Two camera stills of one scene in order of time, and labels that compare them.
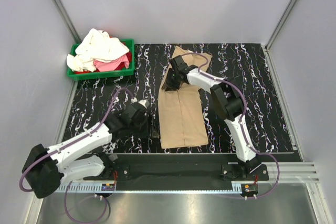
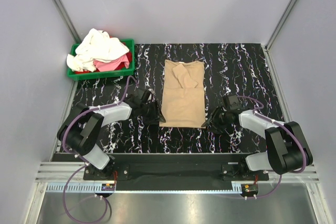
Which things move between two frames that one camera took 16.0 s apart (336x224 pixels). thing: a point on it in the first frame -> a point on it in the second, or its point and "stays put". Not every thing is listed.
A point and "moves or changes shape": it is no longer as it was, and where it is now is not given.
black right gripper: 168,84 -> 212,118
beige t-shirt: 181,116 moves or changes shape
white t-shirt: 98,45 stays put
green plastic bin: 92,75 stays put
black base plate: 178,169 stays put
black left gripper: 149,130 -> 156,116
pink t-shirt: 109,66 stays put
